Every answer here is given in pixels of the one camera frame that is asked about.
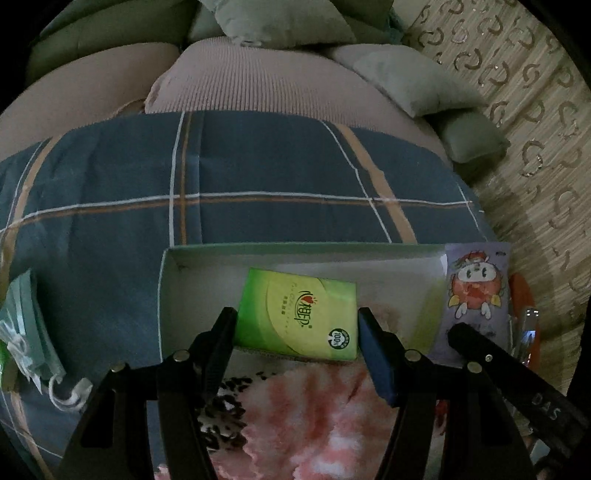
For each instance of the grey pillow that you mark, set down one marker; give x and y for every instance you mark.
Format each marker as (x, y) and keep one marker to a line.
(415, 83)

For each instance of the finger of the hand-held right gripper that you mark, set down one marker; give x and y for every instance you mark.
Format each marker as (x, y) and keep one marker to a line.
(508, 364)

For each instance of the small green pillow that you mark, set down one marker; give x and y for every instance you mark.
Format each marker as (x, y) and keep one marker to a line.
(475, 136)

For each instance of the cartoon print packet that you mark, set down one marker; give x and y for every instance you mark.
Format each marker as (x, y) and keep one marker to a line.
(475, 286)

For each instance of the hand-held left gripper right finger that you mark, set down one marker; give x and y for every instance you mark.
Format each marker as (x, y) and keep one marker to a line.
(376, 355)

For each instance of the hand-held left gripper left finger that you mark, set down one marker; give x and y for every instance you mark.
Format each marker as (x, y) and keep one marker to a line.
(226, 332)

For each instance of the light green pillow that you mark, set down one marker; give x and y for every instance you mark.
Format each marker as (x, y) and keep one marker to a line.
(277, 23)

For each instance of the leopard print cloth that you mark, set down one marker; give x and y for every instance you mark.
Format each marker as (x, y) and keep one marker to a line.
(231, 415)

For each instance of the pink white fluffy cloth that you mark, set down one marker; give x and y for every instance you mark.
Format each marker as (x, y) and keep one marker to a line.
(300, 415)

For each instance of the pink sofa cushions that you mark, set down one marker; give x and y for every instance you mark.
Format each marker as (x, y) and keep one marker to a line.
(254, 78)

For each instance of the white cardboard box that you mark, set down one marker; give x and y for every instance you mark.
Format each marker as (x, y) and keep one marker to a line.
(207, 277)

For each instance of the green tissue pack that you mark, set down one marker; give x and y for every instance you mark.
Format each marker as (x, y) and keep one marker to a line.
(295, 314)

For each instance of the green face mask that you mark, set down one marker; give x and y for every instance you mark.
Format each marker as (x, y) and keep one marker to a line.
(27, 323)

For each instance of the blue plaid blanket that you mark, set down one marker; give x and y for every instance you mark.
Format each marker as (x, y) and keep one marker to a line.
(254, 184)

